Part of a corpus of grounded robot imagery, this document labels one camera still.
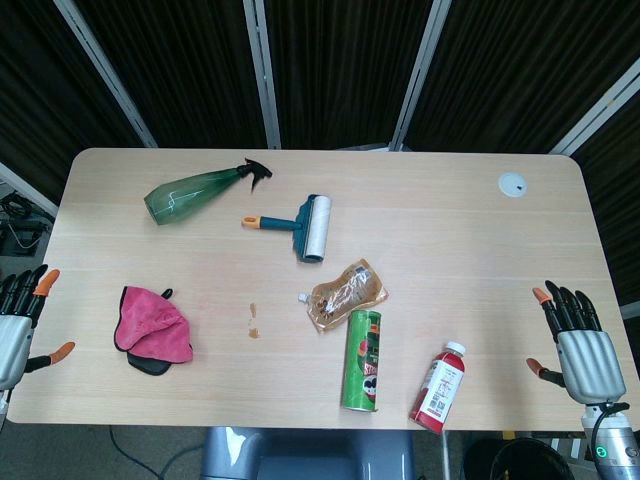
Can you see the green chips can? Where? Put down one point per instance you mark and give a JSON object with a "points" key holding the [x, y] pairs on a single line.
{"points": [[362, 360]]}

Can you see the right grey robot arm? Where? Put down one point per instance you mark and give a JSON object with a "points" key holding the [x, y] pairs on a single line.
{"points": [[610, 440]]}

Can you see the red juice bottle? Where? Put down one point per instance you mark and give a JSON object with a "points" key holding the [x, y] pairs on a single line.
{"points": [[440, 387]]}

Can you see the green spray bottle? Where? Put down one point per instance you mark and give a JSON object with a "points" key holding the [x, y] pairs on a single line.
{"points": [[200, 192]]}

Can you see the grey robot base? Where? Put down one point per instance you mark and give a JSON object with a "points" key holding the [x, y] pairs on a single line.
{"points": [[307, 455]]}

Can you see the brown sauce pouch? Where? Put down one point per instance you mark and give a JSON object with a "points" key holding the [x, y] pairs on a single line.
{"points": [[347, 297]]}

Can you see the teal lint roller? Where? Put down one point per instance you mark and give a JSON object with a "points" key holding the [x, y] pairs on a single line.
{"points": [[305, 227]]}

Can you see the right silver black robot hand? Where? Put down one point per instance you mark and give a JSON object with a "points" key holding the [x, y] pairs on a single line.
{"points": [[590, 357]]}

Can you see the brown stain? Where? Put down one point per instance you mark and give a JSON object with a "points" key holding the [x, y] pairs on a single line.
{"points": [[254, 320]]}

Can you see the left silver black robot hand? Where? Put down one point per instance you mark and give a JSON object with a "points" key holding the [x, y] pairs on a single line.
{"points": [[12, 335]]}

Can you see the pink cloth with black trim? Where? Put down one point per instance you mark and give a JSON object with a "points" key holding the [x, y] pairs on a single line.
{"points": [[152, 327]]}

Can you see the black waste bin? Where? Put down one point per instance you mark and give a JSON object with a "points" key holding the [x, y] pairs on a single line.
{"points": [[520, 460]]}

